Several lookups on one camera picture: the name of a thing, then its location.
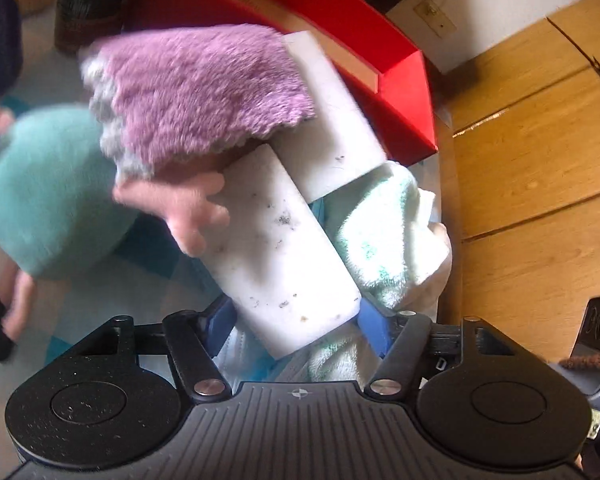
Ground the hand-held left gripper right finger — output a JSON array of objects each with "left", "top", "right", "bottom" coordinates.
[{"left": 356, "top": 296, "right": 524, "bottom": 405}]

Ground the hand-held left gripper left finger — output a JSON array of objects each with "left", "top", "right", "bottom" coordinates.
[{"left": 62, "top": 294, "right": 238, "bottom": 404}]

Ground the speckled white sponge block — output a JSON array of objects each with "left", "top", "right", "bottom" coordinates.
[{"left": 207, "top": 144, "right": 363, "bottom": 361}]

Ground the red box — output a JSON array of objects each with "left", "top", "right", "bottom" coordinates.
[{"left": 122, "top": 0, "right": 440, "bottom": 166}]

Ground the person's right forearm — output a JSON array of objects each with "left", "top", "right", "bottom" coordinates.
[{"left": 559, "top": 352, "right": 600, "bottom": 374}]

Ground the white green towel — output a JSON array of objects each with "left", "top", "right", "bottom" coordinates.
[{"left": 220, "top": 160, "right": 453, "bottom": 396}]

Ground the light wooden wardrobe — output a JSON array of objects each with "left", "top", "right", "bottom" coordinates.
[{"left": 450, "top": 0, "right": 600, "bottom": 361}]

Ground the clean white sponge block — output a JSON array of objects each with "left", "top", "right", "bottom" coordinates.
[{"left": 275, "top": 30, "right": 388, "bottom": 202}]

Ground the teal plush toy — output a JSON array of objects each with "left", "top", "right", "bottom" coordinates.
[{"left": 0, "top": 102, "right": 231, "bottom": 363}]

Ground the purple fluffy cloth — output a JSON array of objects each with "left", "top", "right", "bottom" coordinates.
[{"left": 80, "top": 24, "right": 317, "bottom": 182}]

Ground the dark patterned cloth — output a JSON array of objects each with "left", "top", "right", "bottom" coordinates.
[{"left": 54, "top": 0, "right": 146, "bottom": 56}]

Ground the beige wall socket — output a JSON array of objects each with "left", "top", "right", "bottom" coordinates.
[{"left": 412, "top": 0, "right": 457, "bottom": 38}]

